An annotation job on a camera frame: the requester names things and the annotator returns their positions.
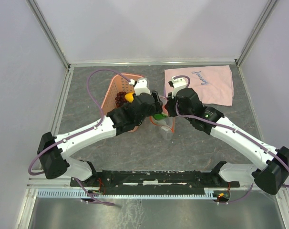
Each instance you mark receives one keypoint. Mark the clear zip top bag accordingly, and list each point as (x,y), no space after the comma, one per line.
(166,126)

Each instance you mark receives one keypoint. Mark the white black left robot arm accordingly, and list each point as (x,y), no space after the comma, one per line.
(55,151)

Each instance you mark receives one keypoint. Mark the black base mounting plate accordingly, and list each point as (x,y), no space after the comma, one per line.
(153,182)

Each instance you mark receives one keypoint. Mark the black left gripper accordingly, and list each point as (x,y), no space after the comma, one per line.
(157,107)

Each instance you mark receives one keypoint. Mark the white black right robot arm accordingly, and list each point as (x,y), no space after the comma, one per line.
(270,165)

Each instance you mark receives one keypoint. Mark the pink plastic perforated basket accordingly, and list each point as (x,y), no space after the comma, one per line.
(129,116)

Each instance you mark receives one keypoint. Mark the watermelon slice toy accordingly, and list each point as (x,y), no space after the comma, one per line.
(160,116)

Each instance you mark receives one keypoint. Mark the dark red grape bunch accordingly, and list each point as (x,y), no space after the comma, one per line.
(120,99)

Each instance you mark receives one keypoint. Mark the pink embroidered cloth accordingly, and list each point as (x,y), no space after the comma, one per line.
(213,84)

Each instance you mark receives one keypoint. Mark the yellow toy mango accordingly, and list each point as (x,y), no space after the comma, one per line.
(129,97)

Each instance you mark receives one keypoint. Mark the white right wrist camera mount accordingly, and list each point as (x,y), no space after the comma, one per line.
(178,83)

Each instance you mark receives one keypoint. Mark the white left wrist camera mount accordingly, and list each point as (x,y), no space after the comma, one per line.
(140,86)

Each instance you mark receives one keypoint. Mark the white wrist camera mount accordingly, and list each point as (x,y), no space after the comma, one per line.
(178,83)
(140,86)

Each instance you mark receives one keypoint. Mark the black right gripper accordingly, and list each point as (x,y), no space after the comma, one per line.
(168,106)

